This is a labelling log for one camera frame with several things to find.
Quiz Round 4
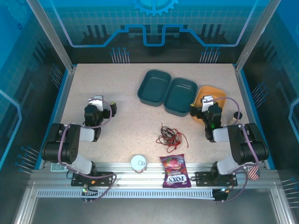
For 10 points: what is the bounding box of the pale green calculator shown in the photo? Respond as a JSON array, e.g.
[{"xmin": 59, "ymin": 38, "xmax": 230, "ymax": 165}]
[{"xmin": 50, "ymin": 162, "xmax": 66, "ymax": 172}]

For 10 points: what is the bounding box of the silver tin can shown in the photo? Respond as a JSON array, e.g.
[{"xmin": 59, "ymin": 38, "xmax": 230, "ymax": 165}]
[{"xmin": 130, "ymin": 154, "xmax": 148, "ymax": 174}]

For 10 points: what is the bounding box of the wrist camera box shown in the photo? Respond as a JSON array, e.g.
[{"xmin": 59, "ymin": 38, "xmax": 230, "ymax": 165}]
[
  {"xmin": 201, "ymin": 95, "xmax": 215, "ymax": 112},
  {"xmin": 88, "ymin": 94, "xmax": 105, "ymax": 112}
]

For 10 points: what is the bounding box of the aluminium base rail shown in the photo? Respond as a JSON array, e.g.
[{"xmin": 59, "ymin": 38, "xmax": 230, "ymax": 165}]
[{"xmin": 30, "ymin": 161, "xmax": 281, "ymax": 190}]

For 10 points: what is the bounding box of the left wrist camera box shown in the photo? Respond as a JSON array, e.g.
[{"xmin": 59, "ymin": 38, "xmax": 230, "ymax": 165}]
[{"xmin": 88, "ymin": 94, "xmax": 105, "ymax": 112}]

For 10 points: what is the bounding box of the aluminium frame post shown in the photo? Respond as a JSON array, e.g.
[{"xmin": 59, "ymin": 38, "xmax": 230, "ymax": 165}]
[
  {"xmin": 25, "ymin": 0, "xmax": 77, "ymax": 72},
  {"xmin": 233, "ymin": 0, "xmax": 280, "ymax": 73}
]

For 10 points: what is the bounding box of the purple candy bag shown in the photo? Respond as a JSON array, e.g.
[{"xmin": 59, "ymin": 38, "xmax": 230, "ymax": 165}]
[{"xmin": 159, "ymin": 153, "xmax": 192, "ymax": 189}]

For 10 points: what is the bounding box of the aluminium table side rail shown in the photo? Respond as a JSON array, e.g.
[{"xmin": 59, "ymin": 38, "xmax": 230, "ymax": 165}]
[
  {"xmin": 234, "ymin": 65, "xmax": 269, "ymax": 168},
  {"xmin": 38, "ymin": 66, "xmax": 77, "ymax": 170}
]

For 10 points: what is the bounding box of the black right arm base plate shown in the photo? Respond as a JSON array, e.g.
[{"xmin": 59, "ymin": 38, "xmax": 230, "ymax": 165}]
[{"xmin": 195, "ymin": 171, "xmax": 238, "ymax": 187}]

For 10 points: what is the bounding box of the slotted grey cable duct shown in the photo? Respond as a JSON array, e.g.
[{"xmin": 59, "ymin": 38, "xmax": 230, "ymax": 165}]
[{"xmin": 37, "ymin": 189, "xmax": 215, "ymax": 199}]

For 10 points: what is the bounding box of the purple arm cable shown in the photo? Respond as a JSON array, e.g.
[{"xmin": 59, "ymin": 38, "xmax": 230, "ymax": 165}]
[
  {"xmin": 211, "ymin": 97, "xmax": 260, "ymax": 203},
  {"xmin": 57, "ymin": 98, "xmax": 117, "ymax": 203}
]

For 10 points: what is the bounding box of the orange plastic bin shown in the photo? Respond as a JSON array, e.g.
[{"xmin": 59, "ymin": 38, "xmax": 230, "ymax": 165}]
[{"xmin": 191, "ymin": 85, "xmax": 227, "ymax": 125}]

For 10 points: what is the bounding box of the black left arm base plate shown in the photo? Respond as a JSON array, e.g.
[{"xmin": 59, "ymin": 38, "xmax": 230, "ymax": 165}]
[{"xmin": 71, "ymin": 171, "xmax": 114, "ymax": 187}]

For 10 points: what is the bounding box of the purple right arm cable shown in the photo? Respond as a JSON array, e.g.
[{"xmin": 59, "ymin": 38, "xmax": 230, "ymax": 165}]
[{"xmin": 211, "ymin": 97, "xmax": 260, "ymax": 203}]

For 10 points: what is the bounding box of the teal plastic bin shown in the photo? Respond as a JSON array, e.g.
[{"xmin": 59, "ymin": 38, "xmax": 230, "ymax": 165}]
[
  {"xmin": 137, "ymin": 69, "xmax": 172, "ymax": 108},
  {"xmin": 163, "ymin": 77, "xmax": 199, "ymax": 117}
]

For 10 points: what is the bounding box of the black power connector block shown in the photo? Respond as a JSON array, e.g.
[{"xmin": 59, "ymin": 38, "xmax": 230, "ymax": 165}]
[
  {"xmin": 80, "ymin": 188, "xmax": 99, "ymax": 203},
  {"xmin": 213, "ymin": 188, "xmax": 229, "ymax": 203}
]

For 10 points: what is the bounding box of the small bottle black cap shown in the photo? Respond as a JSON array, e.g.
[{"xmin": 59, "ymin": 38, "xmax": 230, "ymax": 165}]
[{"xmin": 230, "ymin": 111, "xmax": 243, "ymax": 128}]

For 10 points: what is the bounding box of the flag print can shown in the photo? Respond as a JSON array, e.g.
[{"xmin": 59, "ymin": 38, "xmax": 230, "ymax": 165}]
[{"xmin": 242, "ymin": 163, "xmax": 261, "ymax": 182}]

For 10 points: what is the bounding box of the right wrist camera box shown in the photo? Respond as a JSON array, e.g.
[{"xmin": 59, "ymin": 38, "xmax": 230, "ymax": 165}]
[{"xmin": 201, "ymin": 95, "xmax": 215, "ymax": 112}]

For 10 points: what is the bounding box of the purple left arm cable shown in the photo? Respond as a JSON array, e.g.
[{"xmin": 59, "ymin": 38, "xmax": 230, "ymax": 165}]
[{"xmin": 57, "ymin": 98, "xmax": 117, "ymax": 203}]

